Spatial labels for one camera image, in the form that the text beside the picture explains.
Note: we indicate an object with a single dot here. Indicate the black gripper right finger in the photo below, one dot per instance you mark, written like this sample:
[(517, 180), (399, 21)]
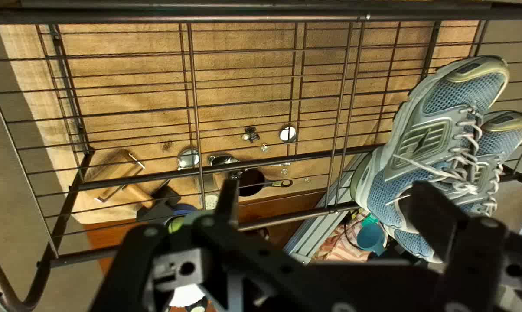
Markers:
[(436, 213)]

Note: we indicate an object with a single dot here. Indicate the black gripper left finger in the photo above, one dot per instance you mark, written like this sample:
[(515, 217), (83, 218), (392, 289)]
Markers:
[(231, 199)]

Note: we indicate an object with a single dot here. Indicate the white perforated shaker lid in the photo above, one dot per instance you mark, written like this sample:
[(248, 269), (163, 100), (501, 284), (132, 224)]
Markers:
[(212, 201)]

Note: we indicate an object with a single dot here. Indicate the chrome metal tool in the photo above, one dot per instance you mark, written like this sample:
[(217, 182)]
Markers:
[(221, 159)]

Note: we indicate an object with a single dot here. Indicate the yellow tennis ball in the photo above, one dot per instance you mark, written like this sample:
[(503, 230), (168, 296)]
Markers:
[(175, 225)]

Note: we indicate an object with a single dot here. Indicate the metal spoon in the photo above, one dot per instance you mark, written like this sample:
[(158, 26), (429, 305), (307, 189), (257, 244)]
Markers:
[(184, 158)]

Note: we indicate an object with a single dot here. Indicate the small metal nut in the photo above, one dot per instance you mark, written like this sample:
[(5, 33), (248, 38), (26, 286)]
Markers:
[(264, 147)]

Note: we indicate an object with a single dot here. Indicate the small metal bolt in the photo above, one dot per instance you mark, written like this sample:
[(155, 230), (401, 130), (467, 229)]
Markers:
[(250, 133)]

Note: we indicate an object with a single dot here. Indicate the teal cup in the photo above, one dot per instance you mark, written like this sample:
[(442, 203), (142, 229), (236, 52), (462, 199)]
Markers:
[(371, 236)]

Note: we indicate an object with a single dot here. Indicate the silver round disc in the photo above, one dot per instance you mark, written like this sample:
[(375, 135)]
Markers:
[(286, 133)]

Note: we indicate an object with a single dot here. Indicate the pink striped cloth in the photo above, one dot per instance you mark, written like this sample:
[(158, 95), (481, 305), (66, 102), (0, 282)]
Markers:
[(338, 251)]

